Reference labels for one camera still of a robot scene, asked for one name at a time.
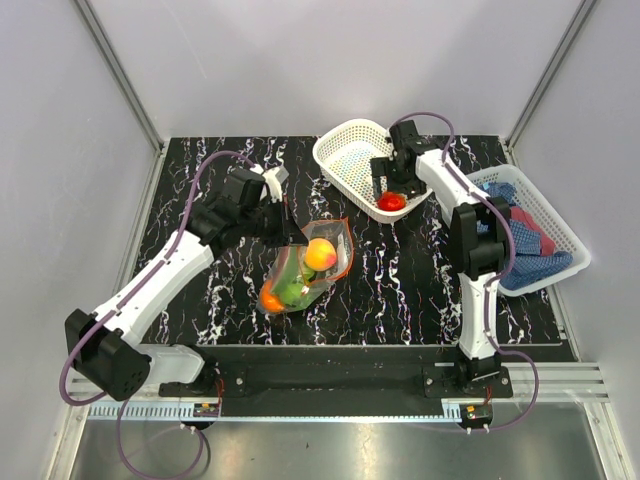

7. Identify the white perforated basket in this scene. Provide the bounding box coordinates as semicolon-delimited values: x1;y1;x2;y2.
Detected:
312;119;432;224

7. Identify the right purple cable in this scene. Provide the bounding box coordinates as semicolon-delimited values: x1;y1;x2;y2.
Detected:
394;110;540;436

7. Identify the red cloth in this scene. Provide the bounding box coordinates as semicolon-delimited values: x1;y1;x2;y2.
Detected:
509;206;556;257

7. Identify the fake red tomato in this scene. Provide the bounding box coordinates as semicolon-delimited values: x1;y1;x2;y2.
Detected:
377;191;407;212

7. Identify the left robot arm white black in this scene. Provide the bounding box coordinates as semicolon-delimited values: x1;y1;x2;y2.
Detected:
64;166;308;401

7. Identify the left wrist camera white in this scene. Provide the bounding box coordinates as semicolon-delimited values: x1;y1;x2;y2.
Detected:
262;166;289;202

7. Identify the aluminium frame rail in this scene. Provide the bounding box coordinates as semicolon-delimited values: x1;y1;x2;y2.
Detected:
87;362;608;424

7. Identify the blue patterned cloth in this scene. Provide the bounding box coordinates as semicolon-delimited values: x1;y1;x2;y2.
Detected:
480;182;573;290

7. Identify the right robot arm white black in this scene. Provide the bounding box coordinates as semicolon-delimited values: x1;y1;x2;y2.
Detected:
370;115;515;397

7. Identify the fake watermelon slice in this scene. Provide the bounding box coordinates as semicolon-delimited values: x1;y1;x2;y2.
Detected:
271;247;317;296

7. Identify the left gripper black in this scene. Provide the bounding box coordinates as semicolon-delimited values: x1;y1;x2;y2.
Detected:
241;195;309;248

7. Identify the fake peach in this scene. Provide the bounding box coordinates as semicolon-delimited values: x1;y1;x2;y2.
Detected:
304;238;337;272

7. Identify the clear zip top bag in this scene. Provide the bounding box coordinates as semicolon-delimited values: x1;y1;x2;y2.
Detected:
258;218;355;315

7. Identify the purple cable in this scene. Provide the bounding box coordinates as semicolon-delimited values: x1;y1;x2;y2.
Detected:
58;149;266;406
394;110;540;436

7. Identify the fake orange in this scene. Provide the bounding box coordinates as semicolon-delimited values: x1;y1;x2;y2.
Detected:
258;280;286;314

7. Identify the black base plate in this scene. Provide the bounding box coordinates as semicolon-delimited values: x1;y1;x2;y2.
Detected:
159;346;513;421

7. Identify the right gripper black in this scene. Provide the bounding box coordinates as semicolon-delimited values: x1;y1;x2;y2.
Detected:
370;156;426;201

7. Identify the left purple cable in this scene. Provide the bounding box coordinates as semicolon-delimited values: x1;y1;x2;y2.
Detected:
58;149;266;406

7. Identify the white laundry basket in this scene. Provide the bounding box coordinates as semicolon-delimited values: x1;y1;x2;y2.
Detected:
468;165;591;297

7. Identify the fake green apple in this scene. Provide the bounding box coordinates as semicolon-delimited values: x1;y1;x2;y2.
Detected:
278;282;312;310

